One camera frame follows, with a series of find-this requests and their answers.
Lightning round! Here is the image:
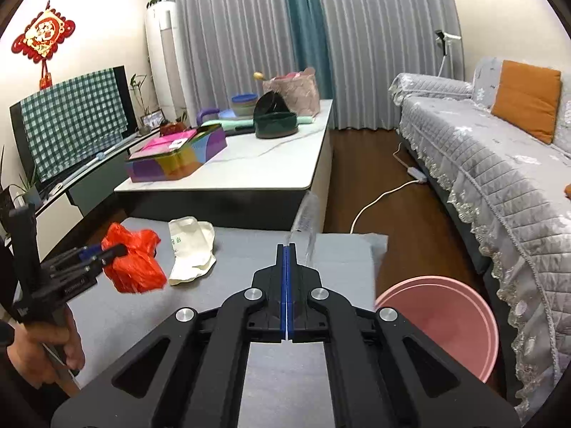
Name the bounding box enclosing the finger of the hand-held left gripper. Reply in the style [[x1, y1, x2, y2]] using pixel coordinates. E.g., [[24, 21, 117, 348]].
[[42, 245, 104, 272], [49, 243, 129, 280]]

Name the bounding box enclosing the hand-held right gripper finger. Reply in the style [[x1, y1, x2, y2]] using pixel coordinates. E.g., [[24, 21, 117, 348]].
[[288, 243, 522, 428], [51, 244, 288, 428]]

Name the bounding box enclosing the red plastic bag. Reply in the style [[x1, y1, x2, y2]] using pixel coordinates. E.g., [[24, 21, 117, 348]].
[[102, 222, 168, 294]]

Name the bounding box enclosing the clear plastic packet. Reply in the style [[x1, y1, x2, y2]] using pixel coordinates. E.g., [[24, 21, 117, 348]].
[[290, 192, 323, 269]]

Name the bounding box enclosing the pink plastic bin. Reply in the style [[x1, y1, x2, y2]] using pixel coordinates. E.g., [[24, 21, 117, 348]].
[[375, 275, 500, 383]]

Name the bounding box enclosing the person's left forearm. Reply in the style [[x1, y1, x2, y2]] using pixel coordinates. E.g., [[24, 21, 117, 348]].
[[0, 321, 61, 428]]

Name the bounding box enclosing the person's left hand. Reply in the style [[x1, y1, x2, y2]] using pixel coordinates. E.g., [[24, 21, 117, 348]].
[[6, 307, 86, 388]]

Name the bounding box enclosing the television cabinet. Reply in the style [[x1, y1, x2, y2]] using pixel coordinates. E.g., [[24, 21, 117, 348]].
[[33, 127, 162, 260]]

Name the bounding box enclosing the small potted plant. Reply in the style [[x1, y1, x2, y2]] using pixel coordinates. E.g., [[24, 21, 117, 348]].
[[13, 165, 45, 211]]

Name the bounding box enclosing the cream cloth bag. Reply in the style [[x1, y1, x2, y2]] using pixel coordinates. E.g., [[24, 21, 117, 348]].
[[167, 216, 217, 286]]

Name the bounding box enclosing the colourful cardboard box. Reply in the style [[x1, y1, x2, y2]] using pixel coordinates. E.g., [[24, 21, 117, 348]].
[[124, 124, 228, 184]]

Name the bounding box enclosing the white coffee table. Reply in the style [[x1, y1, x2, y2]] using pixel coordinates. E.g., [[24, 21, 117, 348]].
[[113, 98, 335, 233]]

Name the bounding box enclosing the red packet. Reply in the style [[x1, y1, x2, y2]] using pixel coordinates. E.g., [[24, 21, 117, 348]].
[[159, 118, 191, 137]]

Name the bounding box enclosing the green checkered cloth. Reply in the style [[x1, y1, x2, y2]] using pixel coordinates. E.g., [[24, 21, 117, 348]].
[[20, 68, 130, 183]]

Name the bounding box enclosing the black television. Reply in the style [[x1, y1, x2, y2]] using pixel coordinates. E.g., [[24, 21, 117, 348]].
[[10, 65, 138, 198]]

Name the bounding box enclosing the tall bamboo plant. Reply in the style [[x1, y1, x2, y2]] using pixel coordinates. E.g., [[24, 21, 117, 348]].
[[130, 73, 153, 137]]

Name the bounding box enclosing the dark green round basket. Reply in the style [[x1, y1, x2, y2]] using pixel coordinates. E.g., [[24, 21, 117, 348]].
[[253, 90, 300, 140]]

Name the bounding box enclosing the mint green cloth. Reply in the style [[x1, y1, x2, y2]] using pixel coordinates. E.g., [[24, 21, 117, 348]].
[[202, 115, 315, 133]]

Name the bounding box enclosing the blue lidded bowl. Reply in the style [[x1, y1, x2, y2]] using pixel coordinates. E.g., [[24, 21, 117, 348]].
[[231, 93, 261, 118]]

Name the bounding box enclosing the pink quilted bag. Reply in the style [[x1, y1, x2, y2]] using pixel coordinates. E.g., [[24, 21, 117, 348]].
[[262, 67, 321, 118]]

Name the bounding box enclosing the white tower air conditioner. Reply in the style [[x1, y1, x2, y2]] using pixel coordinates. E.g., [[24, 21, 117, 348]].
[[145, 1, 188, 122]]

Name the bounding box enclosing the grey quilted sofa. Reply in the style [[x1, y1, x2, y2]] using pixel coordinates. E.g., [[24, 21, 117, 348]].
[[388, 57, 571, 421]]

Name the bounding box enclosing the grey curtain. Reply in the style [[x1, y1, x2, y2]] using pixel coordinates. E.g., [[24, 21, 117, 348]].
[[164, 0, 309, 119], [312, 0, 465, 131]]

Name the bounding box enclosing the teal curtain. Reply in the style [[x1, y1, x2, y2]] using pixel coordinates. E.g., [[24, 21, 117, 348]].
[[281, 0, 338, 101]]

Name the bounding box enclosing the white floor stand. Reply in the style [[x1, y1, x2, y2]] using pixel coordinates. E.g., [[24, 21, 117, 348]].
[[435, 30, 463, 79]]

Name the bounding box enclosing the orange cushion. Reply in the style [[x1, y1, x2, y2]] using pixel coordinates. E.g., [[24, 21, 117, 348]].
[[491, 60, 562, 145]]

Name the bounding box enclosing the white power cable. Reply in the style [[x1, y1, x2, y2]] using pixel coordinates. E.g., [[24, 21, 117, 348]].
[[349, 143, 423, 235]]

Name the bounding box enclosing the red knot wall decoration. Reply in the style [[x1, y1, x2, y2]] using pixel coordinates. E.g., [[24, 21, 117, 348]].
[[11, 1, 77, 90]]

